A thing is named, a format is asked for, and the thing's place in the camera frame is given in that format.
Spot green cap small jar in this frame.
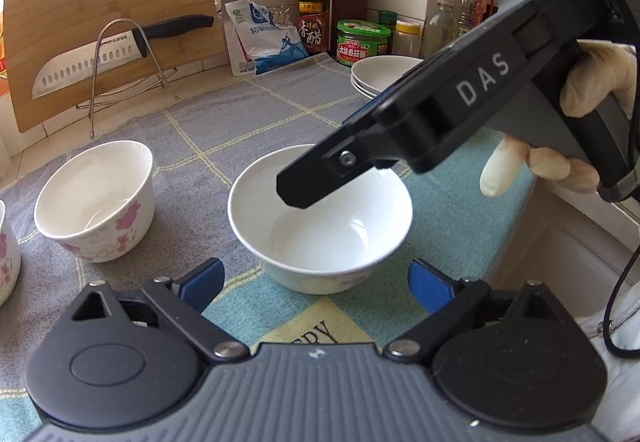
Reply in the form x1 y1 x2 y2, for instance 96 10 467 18
378 10 398 54

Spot right gloved hand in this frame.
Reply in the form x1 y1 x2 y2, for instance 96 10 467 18
478 40 639 199

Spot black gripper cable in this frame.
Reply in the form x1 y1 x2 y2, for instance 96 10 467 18
602 246 640 359

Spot dark vinegar bottle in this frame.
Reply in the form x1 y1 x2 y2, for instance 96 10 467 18
297 0 332 54

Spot white plate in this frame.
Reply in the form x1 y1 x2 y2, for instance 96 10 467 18
350 56 423 99

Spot binder clips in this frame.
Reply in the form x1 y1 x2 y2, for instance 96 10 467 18
269 5 294 25

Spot bamboo cutting board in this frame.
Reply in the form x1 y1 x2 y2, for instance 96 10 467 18
3 0 226 132

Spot cooking oil bottle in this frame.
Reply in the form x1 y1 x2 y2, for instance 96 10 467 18
458 0 498 36

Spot green lid sauce jar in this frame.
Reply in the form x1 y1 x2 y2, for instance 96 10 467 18
336 20 390 66

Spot santoku knife black handle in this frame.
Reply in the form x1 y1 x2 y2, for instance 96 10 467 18
32 14 215 99

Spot metal wire rack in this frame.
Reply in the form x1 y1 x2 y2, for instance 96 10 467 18
75 16 181 140

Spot yellow lid spice jar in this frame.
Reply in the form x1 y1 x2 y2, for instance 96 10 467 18
392 19 421 58

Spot clear bottle red cap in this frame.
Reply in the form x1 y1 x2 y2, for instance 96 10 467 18
422 0 458 58

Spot white floral bowl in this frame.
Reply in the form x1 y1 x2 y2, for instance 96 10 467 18
0 201 22 305
228 144 413 295
34 140 155 263

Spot white blue salt bag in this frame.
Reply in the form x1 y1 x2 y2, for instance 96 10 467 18
221 0 308 76

